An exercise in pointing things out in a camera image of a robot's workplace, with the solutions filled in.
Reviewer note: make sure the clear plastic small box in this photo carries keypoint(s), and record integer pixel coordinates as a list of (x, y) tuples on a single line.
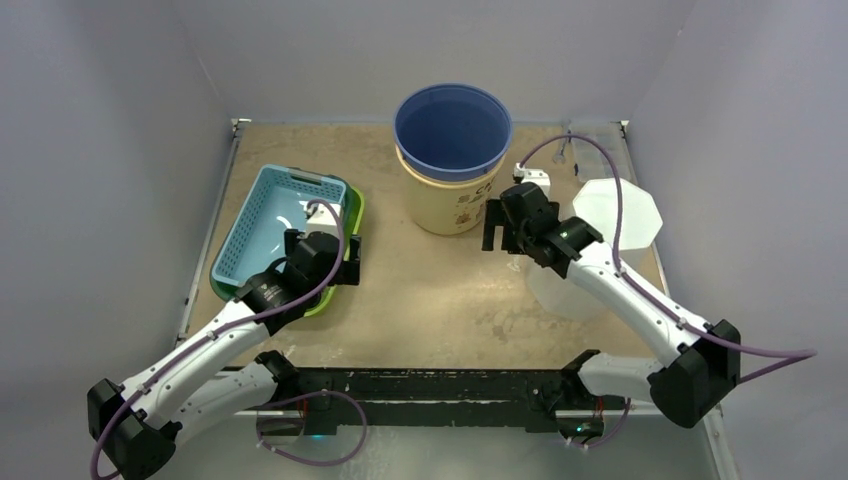
[(590, 163)]

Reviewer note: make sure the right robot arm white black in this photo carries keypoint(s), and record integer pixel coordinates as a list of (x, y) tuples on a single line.
[(695, 363)]

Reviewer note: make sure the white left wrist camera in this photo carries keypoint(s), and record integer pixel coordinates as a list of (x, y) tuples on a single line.
[(323, 218)]

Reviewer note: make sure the light blue perforated basket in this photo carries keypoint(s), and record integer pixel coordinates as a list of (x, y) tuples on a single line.
[(265, 218)]

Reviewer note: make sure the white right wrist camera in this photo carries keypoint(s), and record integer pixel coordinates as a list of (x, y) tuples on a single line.
[(539, 177)]

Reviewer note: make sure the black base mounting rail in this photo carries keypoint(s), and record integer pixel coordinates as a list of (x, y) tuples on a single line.
[(320, 400)]

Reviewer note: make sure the cream printed bucket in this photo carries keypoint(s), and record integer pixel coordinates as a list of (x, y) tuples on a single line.
[(442, 207)]

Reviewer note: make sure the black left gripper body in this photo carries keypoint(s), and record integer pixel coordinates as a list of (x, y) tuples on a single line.
[(292, 238)]

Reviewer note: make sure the blue round bucket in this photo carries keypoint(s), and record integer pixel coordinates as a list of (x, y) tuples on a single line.
[(452, 132)]

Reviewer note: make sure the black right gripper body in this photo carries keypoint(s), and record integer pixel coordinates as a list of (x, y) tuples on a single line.
[(499, 225)]

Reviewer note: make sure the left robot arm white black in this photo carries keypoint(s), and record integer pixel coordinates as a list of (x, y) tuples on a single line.
[(139, 423)]

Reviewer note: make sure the lime green tray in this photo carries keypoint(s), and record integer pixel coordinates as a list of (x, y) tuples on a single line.
[(353, 213)]

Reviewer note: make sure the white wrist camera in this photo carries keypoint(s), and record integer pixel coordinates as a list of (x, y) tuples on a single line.
[(323, 218), (539, 177)]

